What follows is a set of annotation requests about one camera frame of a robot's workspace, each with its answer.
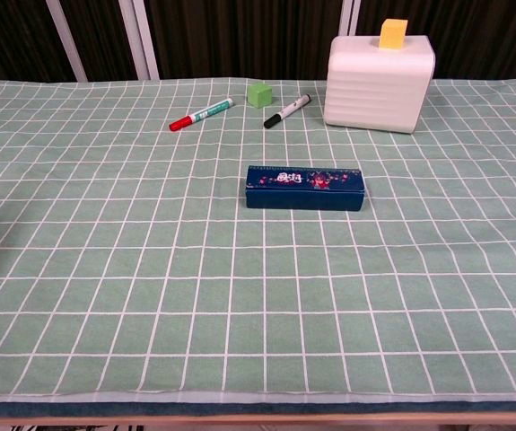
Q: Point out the yellow block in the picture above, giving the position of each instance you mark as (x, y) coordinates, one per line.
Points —
(393, 35)

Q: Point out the black cap whiteboard marker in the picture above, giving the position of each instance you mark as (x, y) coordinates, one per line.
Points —
(286, 111)

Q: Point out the green cube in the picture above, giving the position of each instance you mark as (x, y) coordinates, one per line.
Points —
(259, 95)

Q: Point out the green checked tablecloth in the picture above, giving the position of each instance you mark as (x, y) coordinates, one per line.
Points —
(105, 269)

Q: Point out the blue whiteboard eraser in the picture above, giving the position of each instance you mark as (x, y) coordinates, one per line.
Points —
(302, 197)

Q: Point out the white ribbed plastic box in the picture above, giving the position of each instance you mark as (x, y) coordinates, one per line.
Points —
(374, 94)

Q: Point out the black pleated curtain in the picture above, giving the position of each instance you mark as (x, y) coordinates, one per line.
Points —
(239, 36)

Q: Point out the red cap whiteboard marker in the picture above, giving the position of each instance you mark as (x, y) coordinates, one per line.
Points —
(201, 115)

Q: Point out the white frame post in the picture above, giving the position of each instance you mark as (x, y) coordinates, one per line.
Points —
(140, 40)
(67, 42)
(349, 18)

